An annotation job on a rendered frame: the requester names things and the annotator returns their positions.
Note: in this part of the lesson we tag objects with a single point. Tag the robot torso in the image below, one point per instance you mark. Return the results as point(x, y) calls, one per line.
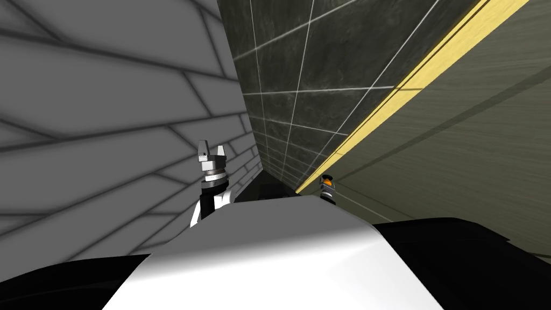
point(267, 258)

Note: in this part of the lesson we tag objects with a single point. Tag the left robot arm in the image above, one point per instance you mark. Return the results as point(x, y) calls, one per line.
point(212, 189)

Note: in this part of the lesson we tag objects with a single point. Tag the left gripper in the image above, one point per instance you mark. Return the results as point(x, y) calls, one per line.
point(212, 164)

